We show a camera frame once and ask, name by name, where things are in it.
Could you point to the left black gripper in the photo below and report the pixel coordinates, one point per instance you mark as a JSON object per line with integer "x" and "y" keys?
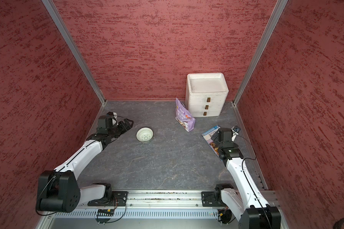
{"x": 121, "y": 124}

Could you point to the white green patterned bowl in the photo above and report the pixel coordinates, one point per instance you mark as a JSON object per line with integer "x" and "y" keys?
{"x": 144, "y": 134}

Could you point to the purple oats bag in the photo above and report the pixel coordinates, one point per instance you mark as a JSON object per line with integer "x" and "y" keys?
{"x": 184, "y": 117}

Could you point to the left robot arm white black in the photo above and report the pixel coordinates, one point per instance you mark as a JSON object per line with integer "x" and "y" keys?
{"x": 58, "y": 189}

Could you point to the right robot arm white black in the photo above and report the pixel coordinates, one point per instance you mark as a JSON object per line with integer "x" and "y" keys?
{"x": 250, "y": 209}

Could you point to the dog picture booklet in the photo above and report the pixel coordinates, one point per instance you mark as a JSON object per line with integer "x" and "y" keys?
{"x": 208, "y": 138}

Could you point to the white three-drawer storage box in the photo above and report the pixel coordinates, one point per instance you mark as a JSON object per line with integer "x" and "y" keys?
{"x": 206, "y": 94}

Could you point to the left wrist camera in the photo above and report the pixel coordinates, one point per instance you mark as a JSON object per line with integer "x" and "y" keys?
{"x": 112, "y": 114}

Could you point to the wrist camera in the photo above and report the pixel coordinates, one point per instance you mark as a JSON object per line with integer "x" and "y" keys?
{"x": 236, "y": 129}
{"x": 112, "y": 114}

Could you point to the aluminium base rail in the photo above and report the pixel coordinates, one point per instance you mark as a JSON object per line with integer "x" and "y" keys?
{"x": 144, "y": 204}

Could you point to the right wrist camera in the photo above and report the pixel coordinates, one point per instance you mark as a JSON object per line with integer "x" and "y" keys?
{"x": 236, "y": 129}

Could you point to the left aluminium corner post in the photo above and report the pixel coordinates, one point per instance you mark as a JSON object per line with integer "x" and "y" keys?
{"x": 57, "y": 19}

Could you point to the aluminium corner post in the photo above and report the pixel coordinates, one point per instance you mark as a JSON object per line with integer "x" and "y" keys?
{"x": 57, "y": 19}
{"x": 273, "y": 20}

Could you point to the right aluminium corner post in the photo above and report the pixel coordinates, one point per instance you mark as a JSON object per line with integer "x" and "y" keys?
{"x": 273, "y": 20}

